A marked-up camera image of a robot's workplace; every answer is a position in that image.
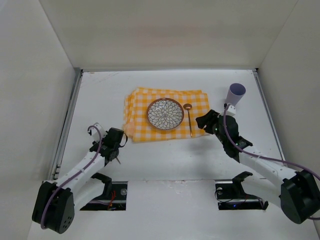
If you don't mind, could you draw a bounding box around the yellow white checkered cloth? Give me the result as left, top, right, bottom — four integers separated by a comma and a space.
123, 87, 210, 143

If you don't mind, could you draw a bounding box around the copper spoon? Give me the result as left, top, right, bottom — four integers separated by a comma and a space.
183, 103, 193, 137

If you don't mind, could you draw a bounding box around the lavender cup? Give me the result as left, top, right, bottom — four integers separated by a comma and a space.
224, 83, 246, 107

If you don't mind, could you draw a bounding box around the floral patterned bowl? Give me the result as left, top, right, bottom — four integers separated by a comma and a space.
146, 97, 185, 131

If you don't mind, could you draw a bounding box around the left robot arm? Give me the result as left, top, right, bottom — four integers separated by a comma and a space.
31, 123, 128, 234

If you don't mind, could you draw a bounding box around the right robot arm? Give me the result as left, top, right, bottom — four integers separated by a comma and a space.
195, 110, 320, 224

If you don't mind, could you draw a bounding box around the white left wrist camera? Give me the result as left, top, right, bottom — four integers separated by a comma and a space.
87, 122, 106, 138

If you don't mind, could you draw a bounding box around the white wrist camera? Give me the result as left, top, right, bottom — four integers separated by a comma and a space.
87, 122, 106, 138
223, 103, 236, 117

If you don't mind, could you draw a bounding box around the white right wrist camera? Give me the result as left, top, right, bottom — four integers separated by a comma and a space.
223, 103, 236, 117

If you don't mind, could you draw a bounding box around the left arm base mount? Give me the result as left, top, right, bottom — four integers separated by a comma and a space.
80, 181, 128, 212

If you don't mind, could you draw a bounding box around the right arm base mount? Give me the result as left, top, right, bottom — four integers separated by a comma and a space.
214, 180, 269, 211

